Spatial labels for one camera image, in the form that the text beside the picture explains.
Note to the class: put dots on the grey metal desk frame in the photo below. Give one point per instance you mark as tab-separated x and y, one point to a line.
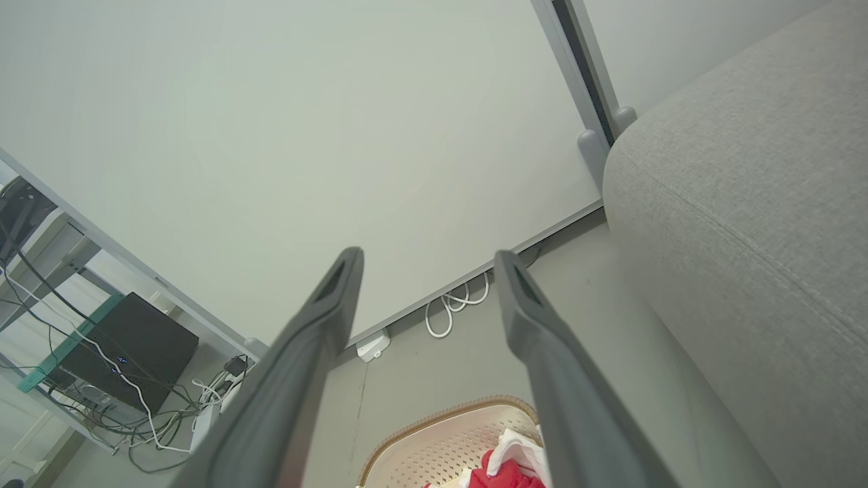
64	261

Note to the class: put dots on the black computer box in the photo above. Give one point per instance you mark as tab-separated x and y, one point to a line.
135	346

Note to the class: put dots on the white wall plug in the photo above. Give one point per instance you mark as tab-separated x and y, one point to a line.
373	346

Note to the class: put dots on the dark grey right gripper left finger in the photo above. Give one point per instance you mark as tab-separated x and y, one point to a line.
271	407

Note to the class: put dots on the small black power adapter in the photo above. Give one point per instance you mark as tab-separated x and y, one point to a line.
235	366

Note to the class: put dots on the black device on desk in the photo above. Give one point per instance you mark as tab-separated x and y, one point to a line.
24	210

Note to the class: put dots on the cream perforated laundry basket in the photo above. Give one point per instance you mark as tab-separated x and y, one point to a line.
434	447

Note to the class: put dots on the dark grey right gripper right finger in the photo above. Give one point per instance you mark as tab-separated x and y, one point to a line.
569	407

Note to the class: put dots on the white power strip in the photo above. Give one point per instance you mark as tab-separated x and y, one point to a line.
203	423

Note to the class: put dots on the red and white garment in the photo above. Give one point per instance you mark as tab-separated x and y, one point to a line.
502	476

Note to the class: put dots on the grey fabric sofa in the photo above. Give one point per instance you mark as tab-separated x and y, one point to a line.
746	237

